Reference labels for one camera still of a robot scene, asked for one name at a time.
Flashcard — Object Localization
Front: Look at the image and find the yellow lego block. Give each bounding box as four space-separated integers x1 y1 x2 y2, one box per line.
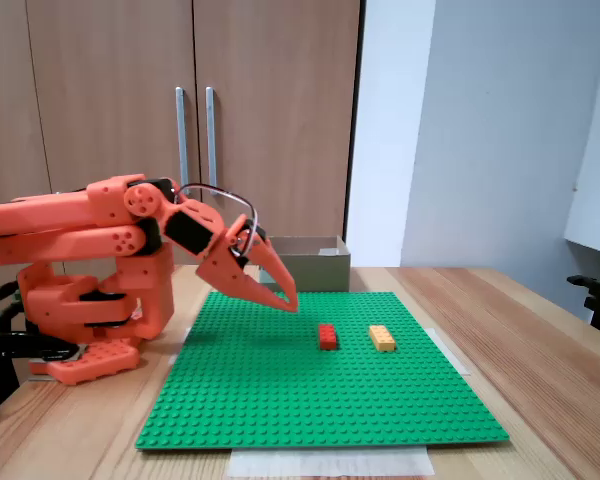
368 324 399 354

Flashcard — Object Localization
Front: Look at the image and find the cardboard box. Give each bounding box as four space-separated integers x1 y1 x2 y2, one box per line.
257 234 352 294

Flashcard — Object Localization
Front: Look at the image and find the red lego block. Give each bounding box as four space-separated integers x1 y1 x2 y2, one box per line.
318 323 340 351

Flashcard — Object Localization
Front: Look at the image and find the green lego baseplate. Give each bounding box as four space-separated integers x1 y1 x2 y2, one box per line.
134 291 510 452

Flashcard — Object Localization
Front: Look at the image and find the short masking tape strip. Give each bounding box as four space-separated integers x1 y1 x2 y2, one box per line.
168 324 196 366
427 327 471 376

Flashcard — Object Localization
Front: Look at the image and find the long masking tape strip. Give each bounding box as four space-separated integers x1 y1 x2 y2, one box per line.
228 446 436 479

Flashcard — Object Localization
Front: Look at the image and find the wooden cabinet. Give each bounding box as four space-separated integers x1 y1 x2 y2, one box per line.
0 0 367 321

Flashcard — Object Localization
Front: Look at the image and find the black table clamp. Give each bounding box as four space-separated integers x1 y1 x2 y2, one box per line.
0 330 84 419

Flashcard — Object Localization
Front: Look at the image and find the gripper servo cable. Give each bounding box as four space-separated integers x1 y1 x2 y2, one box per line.
174 183 259 252

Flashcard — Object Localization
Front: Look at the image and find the metal cabinet handle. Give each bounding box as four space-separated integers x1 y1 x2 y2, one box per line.
205 86 220 197
174 86 191 187

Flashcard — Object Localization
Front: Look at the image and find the black power cable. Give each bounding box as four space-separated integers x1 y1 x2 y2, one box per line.
0 281 21 309
0 298 29 334

